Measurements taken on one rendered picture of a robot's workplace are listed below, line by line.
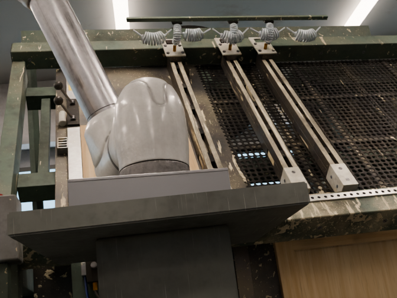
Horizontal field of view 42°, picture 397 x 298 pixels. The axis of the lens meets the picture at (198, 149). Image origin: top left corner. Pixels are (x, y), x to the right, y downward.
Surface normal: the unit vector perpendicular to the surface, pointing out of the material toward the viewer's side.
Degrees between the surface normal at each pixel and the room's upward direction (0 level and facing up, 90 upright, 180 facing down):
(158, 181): 90
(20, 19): 180
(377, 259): 90
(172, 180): 90
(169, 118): 86
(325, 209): 54
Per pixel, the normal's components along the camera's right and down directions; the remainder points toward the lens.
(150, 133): 0.02, -0.34
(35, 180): 0.07, -0.80
